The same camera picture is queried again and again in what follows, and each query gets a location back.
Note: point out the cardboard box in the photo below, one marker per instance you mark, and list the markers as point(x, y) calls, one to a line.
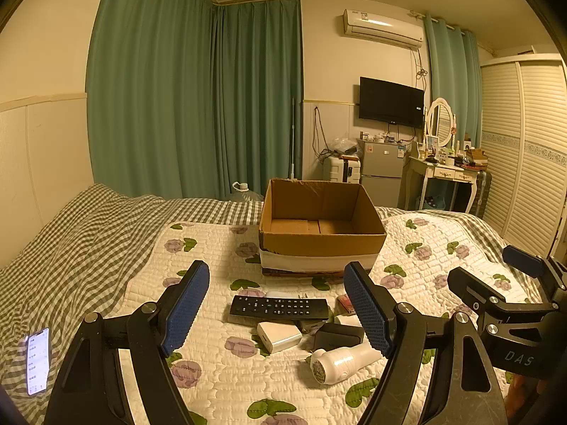
point(310, 242)

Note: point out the smartphone with lit screen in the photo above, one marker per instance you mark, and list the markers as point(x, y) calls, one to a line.
point(37, 363)

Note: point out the blue plastic basket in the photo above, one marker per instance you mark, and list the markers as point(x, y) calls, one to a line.
point(432, 202)

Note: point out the grey checked blanket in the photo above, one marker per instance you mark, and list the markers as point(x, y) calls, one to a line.
point(88, 239)

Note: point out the white mop pole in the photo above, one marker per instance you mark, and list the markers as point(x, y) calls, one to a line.
point(292, 141)

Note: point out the white power adapter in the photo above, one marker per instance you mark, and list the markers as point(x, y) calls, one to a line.
point(279, 337)

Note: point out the white air conditioner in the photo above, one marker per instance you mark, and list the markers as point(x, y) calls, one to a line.
point(381, 26)

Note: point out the white dressing table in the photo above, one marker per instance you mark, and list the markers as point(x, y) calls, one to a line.
point(443, 171)

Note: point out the small pink box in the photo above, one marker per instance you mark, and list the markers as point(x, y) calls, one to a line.
point(344, 303)

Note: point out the white suitcase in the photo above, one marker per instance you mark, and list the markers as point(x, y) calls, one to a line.
point(336, 169)

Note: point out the green corner curtain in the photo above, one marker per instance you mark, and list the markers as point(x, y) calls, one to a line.
point(261, 97)

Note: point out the large water bottle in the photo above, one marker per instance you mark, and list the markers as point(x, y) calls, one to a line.
point(246, 195)

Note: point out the white plug charger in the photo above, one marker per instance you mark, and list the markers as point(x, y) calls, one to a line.
point(281, 295)

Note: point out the black charger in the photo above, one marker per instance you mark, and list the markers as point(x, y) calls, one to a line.
point(336, 335)

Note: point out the clear plastic bag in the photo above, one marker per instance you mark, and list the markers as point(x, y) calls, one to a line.
point(343, 145)

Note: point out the white louvred wardrobe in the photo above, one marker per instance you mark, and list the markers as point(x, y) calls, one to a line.
point(531, 150)

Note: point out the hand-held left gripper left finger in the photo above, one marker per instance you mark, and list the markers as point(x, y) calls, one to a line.
point(186, 307)

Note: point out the silver fridge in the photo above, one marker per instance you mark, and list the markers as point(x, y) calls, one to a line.
point(381, 164)

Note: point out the wide green curtain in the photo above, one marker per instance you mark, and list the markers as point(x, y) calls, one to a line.
point(150, 97)

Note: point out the white oval mirror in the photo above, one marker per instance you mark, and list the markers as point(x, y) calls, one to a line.
point(440, 117)

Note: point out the black remote control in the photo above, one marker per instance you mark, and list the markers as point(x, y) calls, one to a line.
point(279, 307)

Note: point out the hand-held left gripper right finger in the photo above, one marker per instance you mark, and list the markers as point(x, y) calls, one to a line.
point(367, 312)

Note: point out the dark suitcase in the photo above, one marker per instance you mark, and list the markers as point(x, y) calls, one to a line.
point(482, 195)

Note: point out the white cylindrical bottle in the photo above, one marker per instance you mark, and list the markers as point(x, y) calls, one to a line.
point(343, 361)

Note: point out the green window curtain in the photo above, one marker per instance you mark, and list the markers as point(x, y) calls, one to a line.
point(452, 79)

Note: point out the floral quilted bedspread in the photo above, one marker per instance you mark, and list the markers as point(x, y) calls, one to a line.
point(221, 385)

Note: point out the small brown box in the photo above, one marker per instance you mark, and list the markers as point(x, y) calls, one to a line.
point(476, 155)

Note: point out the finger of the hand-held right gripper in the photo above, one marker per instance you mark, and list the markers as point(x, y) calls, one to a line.
point(471, 287)
point(522, 259)

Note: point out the black wall television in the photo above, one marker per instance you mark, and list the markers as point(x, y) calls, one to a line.
point(390, 102)

